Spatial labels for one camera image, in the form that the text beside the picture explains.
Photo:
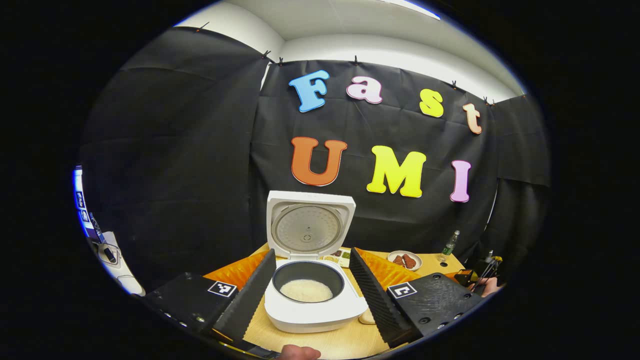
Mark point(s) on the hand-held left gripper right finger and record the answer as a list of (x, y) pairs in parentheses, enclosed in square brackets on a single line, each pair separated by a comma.
[(375, 300)]

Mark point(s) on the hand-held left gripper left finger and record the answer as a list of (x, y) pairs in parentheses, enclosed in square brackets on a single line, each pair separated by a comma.
[(250, 295)]

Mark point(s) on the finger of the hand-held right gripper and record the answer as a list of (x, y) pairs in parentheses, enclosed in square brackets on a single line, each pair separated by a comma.
[(465, 277)]

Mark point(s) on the beige square rice box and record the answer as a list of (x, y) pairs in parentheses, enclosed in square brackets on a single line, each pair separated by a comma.
[(368, 317)]

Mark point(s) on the white rice heap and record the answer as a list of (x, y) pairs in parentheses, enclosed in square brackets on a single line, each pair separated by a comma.
[(306, 291)]

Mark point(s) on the white rice cooker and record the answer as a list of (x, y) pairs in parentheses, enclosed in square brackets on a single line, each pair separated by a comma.
[(310, 315)]

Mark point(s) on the green glass bottle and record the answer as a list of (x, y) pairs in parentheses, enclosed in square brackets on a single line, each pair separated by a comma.
[(449, 246)]

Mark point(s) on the brown meat piece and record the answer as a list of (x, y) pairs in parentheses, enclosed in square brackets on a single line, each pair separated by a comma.
[(398, 260), (409, 260)]

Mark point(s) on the white round meat plate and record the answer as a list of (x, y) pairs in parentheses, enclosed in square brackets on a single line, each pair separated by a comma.
[(405, 256)]

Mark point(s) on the white divided grain plate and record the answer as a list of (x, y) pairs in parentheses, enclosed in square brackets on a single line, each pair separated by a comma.
[(340, 255)]

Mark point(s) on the white side desk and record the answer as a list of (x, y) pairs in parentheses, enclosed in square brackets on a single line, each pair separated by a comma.
[(117, 265)]

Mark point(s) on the black backdrop cloth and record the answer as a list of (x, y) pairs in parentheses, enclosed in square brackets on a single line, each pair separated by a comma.
[(170, 160)]

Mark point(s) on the computer monitor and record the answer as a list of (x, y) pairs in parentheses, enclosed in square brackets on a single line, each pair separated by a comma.
[(82, 205)]

